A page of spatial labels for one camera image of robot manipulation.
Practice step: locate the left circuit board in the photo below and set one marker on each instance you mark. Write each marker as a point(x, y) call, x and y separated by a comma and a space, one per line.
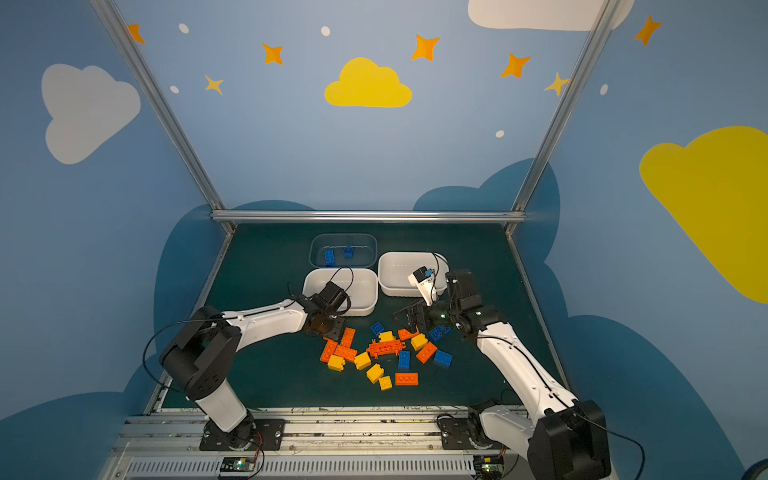
point(236, 467)

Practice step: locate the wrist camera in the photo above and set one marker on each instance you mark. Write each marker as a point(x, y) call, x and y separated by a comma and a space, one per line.
point(424, 279)
point(333, 299)

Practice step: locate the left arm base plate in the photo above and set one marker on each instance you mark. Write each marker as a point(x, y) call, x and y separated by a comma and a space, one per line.
point(249, 435)

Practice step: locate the circuit board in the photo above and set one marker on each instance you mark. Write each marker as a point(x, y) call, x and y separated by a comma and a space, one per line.
point(487, 468)
point(236, 467)

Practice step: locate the aluminium frame right post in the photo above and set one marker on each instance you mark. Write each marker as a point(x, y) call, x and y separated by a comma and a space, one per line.
point(583, 68)

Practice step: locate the blue brick upper right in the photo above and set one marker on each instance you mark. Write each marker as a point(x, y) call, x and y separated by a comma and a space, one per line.
point(438, 333)

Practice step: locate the small yellow brick bottom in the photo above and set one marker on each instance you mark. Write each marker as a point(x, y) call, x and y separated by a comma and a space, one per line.
point(385, 383)

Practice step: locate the orange brick bottom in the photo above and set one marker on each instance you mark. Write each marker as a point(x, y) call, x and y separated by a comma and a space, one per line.
point(406, 379)

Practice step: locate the aluminium frame left post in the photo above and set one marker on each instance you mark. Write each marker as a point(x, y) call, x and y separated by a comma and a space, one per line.
point(118, 30)

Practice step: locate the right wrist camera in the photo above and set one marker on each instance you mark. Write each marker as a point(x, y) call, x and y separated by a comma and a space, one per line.
point(424, 279)

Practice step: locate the blue long brick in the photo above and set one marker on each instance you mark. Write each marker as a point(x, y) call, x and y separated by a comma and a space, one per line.
point(329, 258)

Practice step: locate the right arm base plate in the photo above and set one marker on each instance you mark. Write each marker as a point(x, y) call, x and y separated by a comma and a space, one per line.
point(463, 434)

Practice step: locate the white container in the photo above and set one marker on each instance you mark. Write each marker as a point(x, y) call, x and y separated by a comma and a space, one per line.
point(394, 268)
point(361, 285)

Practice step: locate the aluminium front rail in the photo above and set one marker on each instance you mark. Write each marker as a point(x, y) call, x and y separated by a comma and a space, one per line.
point(390, 442)

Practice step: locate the clear plastic container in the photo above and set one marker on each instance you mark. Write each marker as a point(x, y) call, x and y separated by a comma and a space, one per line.
point(356, 250)

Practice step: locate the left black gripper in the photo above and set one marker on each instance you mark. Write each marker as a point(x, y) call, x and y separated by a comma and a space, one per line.
point(327, 323)

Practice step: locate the white container left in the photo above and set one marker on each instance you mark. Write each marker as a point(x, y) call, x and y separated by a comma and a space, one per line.
point(361, 285)

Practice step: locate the orange brick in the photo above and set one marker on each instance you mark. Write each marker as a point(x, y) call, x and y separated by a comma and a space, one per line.
point(426, 352)
point(328, 351)
point(346, 353)
point(406, 379)
point(348, 337)
point(405, 334)

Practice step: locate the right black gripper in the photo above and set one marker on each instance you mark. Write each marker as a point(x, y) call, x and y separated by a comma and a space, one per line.
point(429, 309)

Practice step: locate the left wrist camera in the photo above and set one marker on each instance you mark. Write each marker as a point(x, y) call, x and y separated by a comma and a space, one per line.
point(333, 299)

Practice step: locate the white container right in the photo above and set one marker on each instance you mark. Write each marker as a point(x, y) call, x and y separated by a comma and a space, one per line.
point(394, 268)

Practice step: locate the right circuit board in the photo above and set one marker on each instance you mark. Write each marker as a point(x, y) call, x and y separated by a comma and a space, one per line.
point(487, 468)

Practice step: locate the aluminium frame post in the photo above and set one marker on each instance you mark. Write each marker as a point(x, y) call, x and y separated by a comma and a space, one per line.
point(118, 30)
point(583, 68)

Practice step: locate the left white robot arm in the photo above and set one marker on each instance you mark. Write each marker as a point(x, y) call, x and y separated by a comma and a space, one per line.
point(201, 355)

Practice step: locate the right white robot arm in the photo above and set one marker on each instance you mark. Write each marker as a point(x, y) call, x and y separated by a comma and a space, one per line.
point(559, 436)

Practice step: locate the orange lego chassis piece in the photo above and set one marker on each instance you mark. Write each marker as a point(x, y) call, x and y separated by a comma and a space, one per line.
point(383, 348)

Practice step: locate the aluminium frame back bar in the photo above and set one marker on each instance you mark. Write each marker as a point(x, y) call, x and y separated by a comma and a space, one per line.
point(296, 216)

